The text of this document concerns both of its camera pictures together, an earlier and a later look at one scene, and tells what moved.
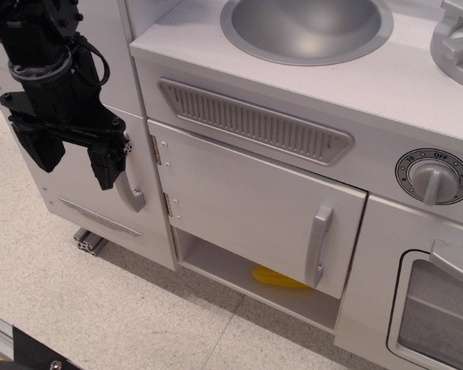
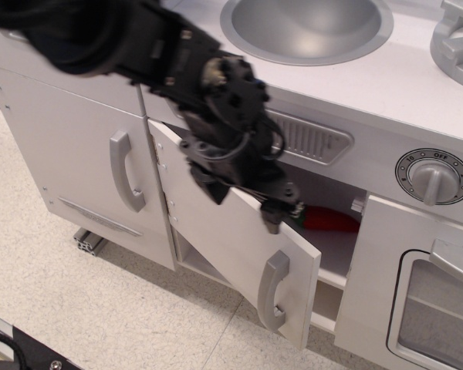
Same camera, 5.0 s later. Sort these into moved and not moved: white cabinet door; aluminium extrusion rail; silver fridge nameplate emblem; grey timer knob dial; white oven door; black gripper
Moved: white cabinet door; black gripper
Not moved: aluminium extrusion rail; grey timer knob dial; silver fridge nameplate emblem; white oven door
